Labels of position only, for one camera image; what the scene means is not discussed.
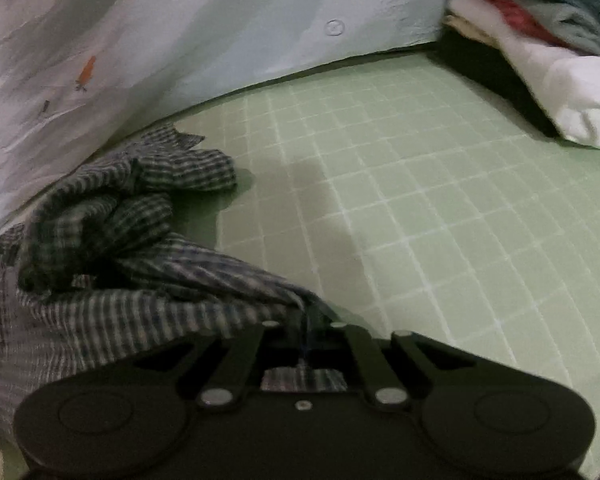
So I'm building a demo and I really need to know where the green grid bed sheet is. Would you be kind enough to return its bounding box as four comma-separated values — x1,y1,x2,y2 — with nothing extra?
0,52,600,480

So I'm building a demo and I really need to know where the light blue printed blanket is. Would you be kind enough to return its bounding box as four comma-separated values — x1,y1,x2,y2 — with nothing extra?
0,0,462,241

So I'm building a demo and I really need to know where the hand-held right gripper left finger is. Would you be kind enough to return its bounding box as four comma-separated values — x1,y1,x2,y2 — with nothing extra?
125,317,307,411

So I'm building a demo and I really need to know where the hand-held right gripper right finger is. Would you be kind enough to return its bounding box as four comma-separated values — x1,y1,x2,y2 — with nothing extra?
307,321,488,411

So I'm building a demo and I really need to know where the stack of folded items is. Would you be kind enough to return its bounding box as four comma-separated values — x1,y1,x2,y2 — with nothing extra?
427,27,563,138

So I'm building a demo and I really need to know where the checked button-up shirt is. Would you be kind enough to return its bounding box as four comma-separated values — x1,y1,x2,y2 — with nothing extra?
0,124,353,441

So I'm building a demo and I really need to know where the red folded cloth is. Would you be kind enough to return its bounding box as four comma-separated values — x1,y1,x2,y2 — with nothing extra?
457,0,600,81

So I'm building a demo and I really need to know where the cream folded cloth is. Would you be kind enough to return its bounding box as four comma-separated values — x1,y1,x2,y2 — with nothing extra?
444,14,501,43

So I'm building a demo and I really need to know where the teal folded cloth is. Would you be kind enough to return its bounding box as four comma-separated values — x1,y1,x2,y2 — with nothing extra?
460,0,600,58

